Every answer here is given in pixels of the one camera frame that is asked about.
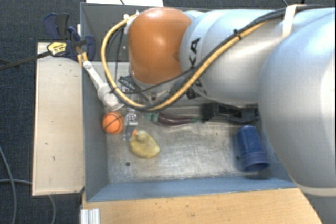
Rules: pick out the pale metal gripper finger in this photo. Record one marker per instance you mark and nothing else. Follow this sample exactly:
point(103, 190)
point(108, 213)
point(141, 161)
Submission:
point(127, 131)
point(135, 120)

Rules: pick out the orange basketball toy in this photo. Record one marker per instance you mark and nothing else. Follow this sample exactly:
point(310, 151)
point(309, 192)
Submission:
point(113, 123)

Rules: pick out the yellow rubber duck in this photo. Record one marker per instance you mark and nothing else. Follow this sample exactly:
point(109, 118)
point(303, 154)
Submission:
point(145, 148)

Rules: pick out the grey metal bin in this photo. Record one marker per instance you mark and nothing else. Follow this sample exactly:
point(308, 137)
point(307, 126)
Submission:
point(183, 157)

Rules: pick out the black ribbed tool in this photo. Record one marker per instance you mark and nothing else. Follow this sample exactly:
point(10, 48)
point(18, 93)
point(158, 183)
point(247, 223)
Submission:
point(210, 112)

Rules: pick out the pale wood board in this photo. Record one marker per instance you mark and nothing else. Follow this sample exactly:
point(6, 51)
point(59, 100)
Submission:
point(59, 123)

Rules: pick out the blue plastic cup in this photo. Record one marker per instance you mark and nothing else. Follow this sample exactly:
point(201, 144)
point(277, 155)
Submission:
point(252, 148)

